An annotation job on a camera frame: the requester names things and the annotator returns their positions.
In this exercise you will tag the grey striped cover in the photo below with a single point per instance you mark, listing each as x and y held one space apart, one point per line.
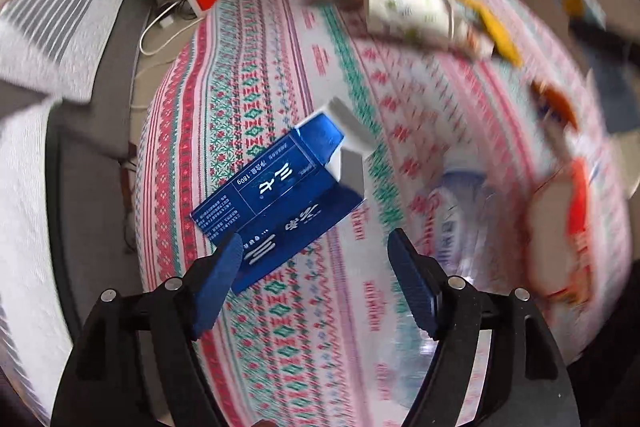
60 22

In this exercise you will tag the blue carton box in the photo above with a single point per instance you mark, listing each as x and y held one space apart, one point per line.
280 192

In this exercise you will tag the red snack packet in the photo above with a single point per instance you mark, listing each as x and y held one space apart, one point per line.
575 217

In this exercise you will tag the white textured cloth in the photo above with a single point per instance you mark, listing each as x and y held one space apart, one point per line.
25 232

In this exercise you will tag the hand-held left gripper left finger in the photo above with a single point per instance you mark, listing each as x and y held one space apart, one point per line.
220 279

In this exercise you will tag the patterned tablecloth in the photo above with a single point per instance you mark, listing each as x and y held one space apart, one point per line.
300 57

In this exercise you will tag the leaf print paper cup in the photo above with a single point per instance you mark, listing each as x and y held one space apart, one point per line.
405 9

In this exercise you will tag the crushed clear plastic bottle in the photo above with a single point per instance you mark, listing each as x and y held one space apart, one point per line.
460 217

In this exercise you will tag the small brown wrapper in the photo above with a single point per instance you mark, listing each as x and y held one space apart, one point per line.
552 102

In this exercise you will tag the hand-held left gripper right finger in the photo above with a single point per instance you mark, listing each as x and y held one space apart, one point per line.
414 287

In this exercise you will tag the yellow snack packet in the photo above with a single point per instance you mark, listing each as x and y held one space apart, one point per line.
495 32

